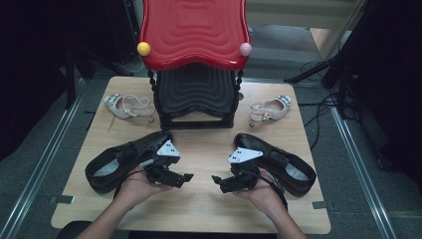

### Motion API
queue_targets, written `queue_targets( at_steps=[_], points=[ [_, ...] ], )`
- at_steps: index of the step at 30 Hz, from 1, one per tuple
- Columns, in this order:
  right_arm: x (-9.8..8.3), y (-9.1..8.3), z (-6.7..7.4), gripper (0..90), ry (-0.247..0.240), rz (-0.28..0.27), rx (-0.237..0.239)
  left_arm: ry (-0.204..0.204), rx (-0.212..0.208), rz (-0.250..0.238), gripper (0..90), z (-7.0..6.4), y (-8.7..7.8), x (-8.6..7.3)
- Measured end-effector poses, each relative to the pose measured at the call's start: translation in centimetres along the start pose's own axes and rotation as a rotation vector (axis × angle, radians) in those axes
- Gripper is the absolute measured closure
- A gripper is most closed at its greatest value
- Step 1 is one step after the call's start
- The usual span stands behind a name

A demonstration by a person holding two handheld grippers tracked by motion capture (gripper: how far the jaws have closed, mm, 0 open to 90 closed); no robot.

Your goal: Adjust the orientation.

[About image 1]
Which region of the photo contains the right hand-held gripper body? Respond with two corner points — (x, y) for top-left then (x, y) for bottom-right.
(227, 147), (265, 193)

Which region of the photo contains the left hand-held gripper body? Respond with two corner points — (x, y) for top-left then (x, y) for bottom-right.
(142, 138), (183, 187)

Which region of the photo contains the black leather shoe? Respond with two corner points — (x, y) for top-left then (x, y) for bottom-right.
(85, 129), (175, 195)
(233, 132), (317, 197)

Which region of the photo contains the white rhinestone high-heel sandal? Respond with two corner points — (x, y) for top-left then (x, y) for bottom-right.
(248, 95), (294, 127)
(103, 93), (157, 123)

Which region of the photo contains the red and black shoe rack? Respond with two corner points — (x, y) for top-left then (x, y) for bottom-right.
(136, 0), (253, 131)

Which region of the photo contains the person's right hand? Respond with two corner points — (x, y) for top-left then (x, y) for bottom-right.
(232, 167), (288, 218)

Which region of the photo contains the person's left hand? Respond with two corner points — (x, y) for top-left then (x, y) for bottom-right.
(113, 165), (173, 210)

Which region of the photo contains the yellow ball knob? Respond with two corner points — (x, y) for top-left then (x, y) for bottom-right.
(136, 41), (151, 57)

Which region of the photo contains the pink ball knob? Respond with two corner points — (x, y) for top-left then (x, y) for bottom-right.
(239, 42), (253, 58)

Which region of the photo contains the black tripod stand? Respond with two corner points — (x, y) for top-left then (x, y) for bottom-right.
(284, 33), (357, 120)

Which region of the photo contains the person's dark clothed knee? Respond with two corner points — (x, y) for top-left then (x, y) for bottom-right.
(56, 220), (94, 239)

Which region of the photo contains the wooden board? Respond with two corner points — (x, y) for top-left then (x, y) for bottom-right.
(309, 27), (353, 62)

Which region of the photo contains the dark curtain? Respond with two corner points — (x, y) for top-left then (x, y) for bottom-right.
(0, 0), (71, 162)
(344, 0), (422, 188)

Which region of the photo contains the left hand-held gripper cable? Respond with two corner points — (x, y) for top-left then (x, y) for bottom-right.
(112, 142), (157, 200)

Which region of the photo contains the hand-held gripper cable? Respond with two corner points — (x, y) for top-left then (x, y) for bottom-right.
(112, 142), (157, 200)
(243, 169), (289, 212)

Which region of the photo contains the right hand-held gripper cable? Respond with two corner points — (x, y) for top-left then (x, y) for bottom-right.
(243, 169), (289, 212)

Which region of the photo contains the black floor cable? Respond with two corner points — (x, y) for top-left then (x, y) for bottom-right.
(298, 59), (341, 152)

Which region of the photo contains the black metal post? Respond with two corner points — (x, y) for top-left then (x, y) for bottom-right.
(65, 49), (77, 111)

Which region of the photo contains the metal floor rail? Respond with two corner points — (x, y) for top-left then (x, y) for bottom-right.
(0, 78), (88, 239)
(329, 106), (399, 239)

